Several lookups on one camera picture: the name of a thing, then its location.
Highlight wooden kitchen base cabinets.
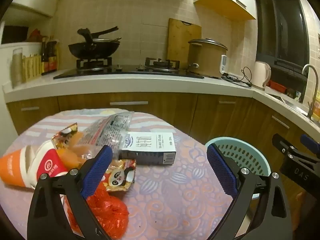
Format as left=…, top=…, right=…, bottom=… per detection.
left=6, top=92, right=320, bottom=205

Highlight orange and white paper cup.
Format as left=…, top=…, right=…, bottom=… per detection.
left=0, top=140, right=69, bottom=189

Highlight black wok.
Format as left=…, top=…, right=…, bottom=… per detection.
left=68, top=26, right=121, bottom=60

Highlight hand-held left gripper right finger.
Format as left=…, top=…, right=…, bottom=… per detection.
left=207, top=144, right=293, bottom=240

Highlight dark box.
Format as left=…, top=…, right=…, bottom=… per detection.
left=2, top=26, right=29, bottom=44

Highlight black glass gas cooktop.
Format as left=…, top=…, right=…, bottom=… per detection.
left=53, top=57, right=204, bottom=80

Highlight cream electric kettle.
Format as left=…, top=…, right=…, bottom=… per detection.
left=252, top=60, right=272, bottom=91

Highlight black power cable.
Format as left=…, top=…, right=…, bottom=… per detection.
left=221, top=66, right=253, bottom=88

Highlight black burner grate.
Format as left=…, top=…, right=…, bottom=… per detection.
left=76, top=57, right=113, bottom=71
left=145, top=57, right=180, bottom=70

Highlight dark kitchen window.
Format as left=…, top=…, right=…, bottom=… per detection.
left=254, top=0, right=311, bottom=103

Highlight wooden cutting board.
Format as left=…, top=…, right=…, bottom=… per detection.
left=167, top=18, right=202, bottom=69

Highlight brown rice cooker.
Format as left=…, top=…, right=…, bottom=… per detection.
left=187, top=38, right=228, bottom=78

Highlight cream slatted basket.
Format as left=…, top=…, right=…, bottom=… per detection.
left=22, top=55, right=42, bottom=83

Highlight pink patterned tablecloth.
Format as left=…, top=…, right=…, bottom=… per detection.
left=0, top=108, right=250, bottom=240

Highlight dark sauce bottle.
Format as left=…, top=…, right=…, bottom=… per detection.
left=48, top=36, right=59, bottom=72
left=40, top=37, right=49, bottom=76

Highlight steel-rimmed pan lid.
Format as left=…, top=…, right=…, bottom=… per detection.
left=91, top=37, right=122, bottom=43

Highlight white and blue milk carton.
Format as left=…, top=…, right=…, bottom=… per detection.
left=117, top=131, right=176, bottom=166

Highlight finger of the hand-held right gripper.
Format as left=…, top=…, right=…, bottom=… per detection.
left=301, top=134, right=320, bottom=154
left=272, top=133, right=300, bottom=157

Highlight red plastic bag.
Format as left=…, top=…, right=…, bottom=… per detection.
left=65, top=185, right=129, bottom=239

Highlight white and yellow wall cabinet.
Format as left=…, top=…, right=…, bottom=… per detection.
left=193, top=0, right=258, bottom=21

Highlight steel kitchen faucet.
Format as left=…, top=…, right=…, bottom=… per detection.
left=302, top=64, right=320, bottom=119

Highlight clear plastic food wrapper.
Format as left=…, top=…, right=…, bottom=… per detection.
left=82, top=112, right=132, bottom=161

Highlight teal perforated plastic basket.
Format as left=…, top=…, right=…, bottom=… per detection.
left=204, top=137, right=271, bottom=201

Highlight red packet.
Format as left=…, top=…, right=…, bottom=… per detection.
left=26, top=28, right=48, bottom=43

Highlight panda print snack wrapper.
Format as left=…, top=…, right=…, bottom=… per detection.
left=101, top=158, right=137, bottom=193
left=51, top=122, right=79, bottom=151

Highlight steel kitchen sink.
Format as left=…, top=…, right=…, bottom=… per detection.
left=266, top=92, right=311, bottom=113

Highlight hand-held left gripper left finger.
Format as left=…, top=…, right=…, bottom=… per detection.
left=27, top=145, right=113, bottom=240

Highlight yellow packet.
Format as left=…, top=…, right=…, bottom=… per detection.
left=313, top=92, right=320, bottom=121

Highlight red container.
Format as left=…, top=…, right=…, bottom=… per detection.
left=268, top=80, right=287, bottom=93

